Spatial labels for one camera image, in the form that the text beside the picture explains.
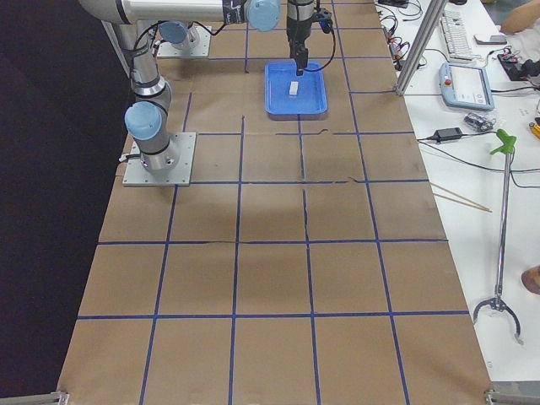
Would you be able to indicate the white building block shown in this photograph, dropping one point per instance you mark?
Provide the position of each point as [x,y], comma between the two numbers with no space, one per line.
[294,85]
[293,90]

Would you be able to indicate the blue plastic tray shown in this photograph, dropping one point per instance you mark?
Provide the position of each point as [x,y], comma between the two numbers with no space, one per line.
[288,94]

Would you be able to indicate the white keyboard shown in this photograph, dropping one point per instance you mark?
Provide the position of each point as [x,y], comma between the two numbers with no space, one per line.
[455,37]

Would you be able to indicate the black power adapter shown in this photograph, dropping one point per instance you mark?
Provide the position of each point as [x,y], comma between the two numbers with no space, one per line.
[448,134]

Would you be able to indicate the teach pendant tablet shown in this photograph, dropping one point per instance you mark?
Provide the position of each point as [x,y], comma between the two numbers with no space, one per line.
[465,87]

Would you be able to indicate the brown paper table cover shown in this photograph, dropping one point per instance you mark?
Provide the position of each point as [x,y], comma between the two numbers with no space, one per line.
[305,264]

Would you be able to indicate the wooden chopstick pair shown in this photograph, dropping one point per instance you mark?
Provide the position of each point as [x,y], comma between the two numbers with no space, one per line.
[444,193]

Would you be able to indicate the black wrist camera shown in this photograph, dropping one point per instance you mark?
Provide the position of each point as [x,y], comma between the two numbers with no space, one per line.
[324,18]

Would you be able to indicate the green handled reach grabber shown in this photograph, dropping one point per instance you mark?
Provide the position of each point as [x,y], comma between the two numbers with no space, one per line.
[496,302]

